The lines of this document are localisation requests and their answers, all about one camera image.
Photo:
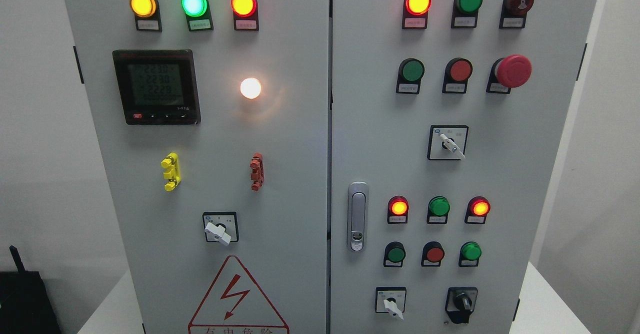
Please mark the black knob selector switch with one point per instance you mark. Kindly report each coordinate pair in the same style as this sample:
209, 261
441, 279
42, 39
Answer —
460, 303

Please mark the silver cabinet door latch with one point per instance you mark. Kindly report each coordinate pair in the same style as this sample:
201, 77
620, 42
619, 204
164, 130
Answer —
357, 205

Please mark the red terminal connector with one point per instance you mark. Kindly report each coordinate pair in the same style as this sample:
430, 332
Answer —
257, 175

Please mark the grey electrical control cabinet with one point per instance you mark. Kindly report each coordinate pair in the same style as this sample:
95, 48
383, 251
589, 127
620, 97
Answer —
329, 115

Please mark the lower left red indicator light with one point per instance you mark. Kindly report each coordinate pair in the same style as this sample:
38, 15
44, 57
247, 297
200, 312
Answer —
398, 210

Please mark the white lit indicator light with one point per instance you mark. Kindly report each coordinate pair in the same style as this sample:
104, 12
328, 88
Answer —
250, 88

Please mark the upper green push button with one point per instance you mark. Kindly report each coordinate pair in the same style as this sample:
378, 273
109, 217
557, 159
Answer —
410, 74

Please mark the green push button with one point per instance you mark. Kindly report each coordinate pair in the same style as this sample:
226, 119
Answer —
469, 254
394, 255
410, 74

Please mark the lower left green push button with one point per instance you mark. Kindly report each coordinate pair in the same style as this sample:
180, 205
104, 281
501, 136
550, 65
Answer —
394, 255

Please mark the lower green indicator light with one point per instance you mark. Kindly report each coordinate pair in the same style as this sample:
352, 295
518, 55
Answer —
438, 210

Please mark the yellow terminal connector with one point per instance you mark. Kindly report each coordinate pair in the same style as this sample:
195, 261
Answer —
171, 173

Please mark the lower red push button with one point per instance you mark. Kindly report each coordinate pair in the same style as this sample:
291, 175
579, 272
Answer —
432, 254

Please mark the red push button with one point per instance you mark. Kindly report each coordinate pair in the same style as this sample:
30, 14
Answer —
432, 254
457, 74

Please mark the upper red push button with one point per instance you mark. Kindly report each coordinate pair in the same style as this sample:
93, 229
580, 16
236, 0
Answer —
457, 74

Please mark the lower right red indicator light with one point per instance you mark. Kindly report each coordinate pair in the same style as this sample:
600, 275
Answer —
477, 210

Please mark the left door red indicator light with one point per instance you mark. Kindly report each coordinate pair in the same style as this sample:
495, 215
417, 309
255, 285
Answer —
245, 15

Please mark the red electric warning sticker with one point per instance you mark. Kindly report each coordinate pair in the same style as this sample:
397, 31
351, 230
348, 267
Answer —
235, 303

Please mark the black digital power meter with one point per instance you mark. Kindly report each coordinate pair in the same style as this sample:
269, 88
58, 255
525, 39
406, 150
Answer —
157, 87

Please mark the top right red indicator light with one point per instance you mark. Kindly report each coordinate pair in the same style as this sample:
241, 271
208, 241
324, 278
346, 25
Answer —
415, 14

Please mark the lower right green push button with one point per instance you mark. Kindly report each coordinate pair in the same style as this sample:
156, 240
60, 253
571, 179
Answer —
469, 254

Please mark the lit green indicator light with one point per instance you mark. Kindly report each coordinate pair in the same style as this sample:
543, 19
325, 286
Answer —
197, 15

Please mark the top green indicator light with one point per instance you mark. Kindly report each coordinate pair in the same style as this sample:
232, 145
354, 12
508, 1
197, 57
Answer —
465, 14

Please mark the red emergency stop button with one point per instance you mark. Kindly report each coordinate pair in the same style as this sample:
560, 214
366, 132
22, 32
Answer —
507, 73

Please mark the yellow indicator light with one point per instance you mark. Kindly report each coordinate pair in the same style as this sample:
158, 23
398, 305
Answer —
146, 15

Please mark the black box with antenna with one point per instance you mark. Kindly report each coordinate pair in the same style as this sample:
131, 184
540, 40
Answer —
25, 305

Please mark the white handle rotary switch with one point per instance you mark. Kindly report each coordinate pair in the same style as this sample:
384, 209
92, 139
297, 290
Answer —
220, 227

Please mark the upper white selector switch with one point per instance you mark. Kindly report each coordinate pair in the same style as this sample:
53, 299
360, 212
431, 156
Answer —
447, 143

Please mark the white selector switch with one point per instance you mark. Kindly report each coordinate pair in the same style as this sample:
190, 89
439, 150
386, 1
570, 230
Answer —
391, 300
447, 143

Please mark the bottom white selector switch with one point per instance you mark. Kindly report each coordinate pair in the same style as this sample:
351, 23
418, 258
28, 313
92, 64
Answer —
391, 300

